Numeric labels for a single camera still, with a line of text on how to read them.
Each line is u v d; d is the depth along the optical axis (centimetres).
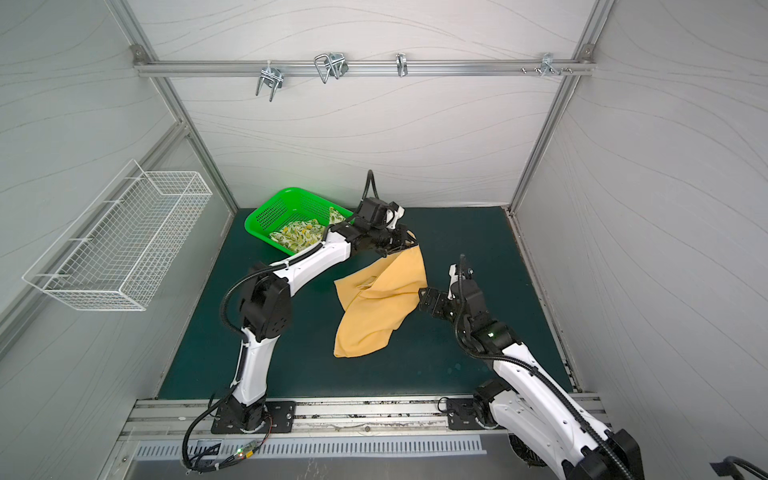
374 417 75
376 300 91
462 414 74
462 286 62
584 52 78
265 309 53
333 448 70
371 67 78
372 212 72
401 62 72
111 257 67
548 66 77
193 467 67
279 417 74
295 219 115
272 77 80
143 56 77
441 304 70
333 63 76
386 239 78
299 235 104
